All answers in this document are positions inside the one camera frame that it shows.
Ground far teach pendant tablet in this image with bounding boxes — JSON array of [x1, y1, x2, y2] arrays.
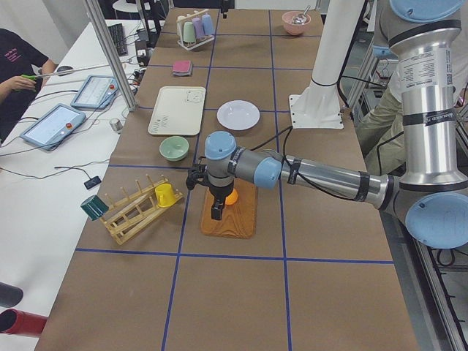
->
[[71, 75, 119, 110]]

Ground wooden cutting board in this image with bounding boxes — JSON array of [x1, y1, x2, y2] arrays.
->
[[200, 178, 257, 239]]

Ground dark green mug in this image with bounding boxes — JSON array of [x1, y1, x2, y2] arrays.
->
[[80, 195, 109, 221]]

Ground white wire cup rack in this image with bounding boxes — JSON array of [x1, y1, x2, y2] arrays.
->
[[176, 9, 215, 50]]

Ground yellow mug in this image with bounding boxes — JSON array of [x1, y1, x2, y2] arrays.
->
[[154, 183, 177, 208]]

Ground green ceramic bowl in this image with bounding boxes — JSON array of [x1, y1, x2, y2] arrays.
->
[[159, 135, 189, 162]]

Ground orange fruit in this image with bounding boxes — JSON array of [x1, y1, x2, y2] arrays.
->
[[224, 189, 238, 205]]

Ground aluminium frame post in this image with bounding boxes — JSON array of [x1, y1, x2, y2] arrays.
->
[[83, 0, 137, 112]]

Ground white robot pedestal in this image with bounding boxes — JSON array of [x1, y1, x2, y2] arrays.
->
[[290, 0, 365, 129]]

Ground pink bowl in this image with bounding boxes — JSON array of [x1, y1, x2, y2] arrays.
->
[[282, 11, 312, 36]]

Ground metal scoop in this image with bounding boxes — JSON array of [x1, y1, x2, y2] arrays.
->
[[292, 5, 311, 26]]

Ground cream bear tray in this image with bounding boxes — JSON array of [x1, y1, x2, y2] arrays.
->
[[148, 86, 206, 136]]

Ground white round plate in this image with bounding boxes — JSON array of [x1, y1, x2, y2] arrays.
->
[[216, 100, 260, 131]]

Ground wooden drying rack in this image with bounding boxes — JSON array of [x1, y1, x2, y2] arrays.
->
[[99, 175, 184, 245]]

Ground teach pendant tablet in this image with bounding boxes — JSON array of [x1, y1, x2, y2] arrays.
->
[[71, 75, 119, 110], [20, 104, 86, 151]]

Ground purple tumbler cup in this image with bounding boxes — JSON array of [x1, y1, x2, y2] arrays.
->
[[192, 17, 205, 39]]

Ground black keyboard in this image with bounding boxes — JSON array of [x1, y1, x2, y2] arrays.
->
[[107, 23, 128, 56]]

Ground standing person white shirt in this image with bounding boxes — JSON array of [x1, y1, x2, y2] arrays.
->
[[356, 66, 406, 176]]

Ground near teach pendant tablet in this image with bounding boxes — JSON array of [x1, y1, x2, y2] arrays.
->
[[20, 104, 86, 151]]

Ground green tumbler cup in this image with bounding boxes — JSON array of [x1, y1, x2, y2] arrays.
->
[[183, 21, 197, 45]]

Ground small black puck device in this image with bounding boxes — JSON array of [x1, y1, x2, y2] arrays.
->
[[83, 176, 102, 190]]

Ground seated person black shirt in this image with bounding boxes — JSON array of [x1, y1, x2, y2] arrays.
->
[[1, 29, 57, 141]]

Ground black computer mouse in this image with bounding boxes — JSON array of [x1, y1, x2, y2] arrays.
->
[[56, 66, 73, 76]]

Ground grey folded cloth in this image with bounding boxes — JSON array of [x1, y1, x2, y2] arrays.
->
[[173, 70, 192, 77]]

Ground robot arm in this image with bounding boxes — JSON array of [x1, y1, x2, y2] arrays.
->
[[203, 1, 467, 249]]

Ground blue tumbler cup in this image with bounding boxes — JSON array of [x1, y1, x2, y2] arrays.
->
[[201, 13, 214, 36]]

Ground red cylinder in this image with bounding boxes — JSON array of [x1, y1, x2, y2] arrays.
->
[[1, 309, 48, 337]]

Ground small metal can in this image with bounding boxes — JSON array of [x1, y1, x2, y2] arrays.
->
[[109, 118, 123, 134]]

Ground pink folded cloth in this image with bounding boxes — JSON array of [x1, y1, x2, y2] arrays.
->
[[172, 60, 192, 72]]

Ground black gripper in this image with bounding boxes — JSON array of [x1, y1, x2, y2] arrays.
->
[[208, 174, 234, 220]]

